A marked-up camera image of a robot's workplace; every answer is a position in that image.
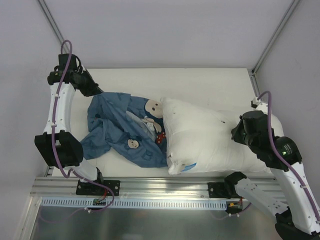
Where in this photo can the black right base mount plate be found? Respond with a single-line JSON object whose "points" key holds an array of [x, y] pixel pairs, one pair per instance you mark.
{"points": [[221, 190]]}

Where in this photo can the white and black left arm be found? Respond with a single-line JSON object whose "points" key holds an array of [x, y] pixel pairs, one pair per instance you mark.
{"points": [[58, 147]]}

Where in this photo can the white slotted cable duct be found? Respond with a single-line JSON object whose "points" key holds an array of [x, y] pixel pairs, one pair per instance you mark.
{"points": [[121, 203]]}

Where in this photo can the aluminium frame post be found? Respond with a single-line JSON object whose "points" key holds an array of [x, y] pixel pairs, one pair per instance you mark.
{"points": [[51, 21], [276, 34]]}

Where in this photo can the white pillow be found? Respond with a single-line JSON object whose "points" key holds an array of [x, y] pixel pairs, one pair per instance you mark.
{"points": [[199, 140]]}

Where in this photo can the left aluminium frame post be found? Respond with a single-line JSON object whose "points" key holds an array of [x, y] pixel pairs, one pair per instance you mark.
{"points": [[51, 21]]}

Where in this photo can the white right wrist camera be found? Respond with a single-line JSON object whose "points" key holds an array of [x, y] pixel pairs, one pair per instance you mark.
{"points": [[259, 105]]}

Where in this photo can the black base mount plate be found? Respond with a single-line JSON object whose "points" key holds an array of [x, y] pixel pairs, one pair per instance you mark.
{"points": [[89, 189], [221, 190]]}

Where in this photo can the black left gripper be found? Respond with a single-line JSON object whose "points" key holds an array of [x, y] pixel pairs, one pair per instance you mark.
{"points": [[92, 89]]}

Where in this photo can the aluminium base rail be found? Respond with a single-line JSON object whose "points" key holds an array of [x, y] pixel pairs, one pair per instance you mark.
{"points": [[166, 188]]}

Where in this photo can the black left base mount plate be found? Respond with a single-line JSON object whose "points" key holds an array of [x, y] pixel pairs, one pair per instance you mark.
{"points": [[89, 189]]}

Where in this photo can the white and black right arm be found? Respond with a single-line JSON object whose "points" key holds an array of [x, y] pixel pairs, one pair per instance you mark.
{"points": [[299, 217]]}

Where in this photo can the blue cartoon print pillowcase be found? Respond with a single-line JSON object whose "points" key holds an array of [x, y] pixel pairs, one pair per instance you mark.
{"points": [[133, 126]]}

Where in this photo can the right aluminium frame post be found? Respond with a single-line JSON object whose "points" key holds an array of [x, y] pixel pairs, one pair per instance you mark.
{"points": [[276, 34]]}

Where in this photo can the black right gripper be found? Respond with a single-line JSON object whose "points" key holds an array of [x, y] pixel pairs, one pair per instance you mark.
{"points": [[236, 132]]}

